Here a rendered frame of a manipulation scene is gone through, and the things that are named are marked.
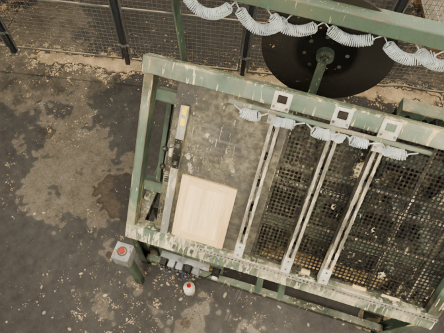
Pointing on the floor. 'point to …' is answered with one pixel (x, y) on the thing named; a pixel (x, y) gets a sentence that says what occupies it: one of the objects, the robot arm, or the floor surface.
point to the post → (136, 273)
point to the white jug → (189, 288)
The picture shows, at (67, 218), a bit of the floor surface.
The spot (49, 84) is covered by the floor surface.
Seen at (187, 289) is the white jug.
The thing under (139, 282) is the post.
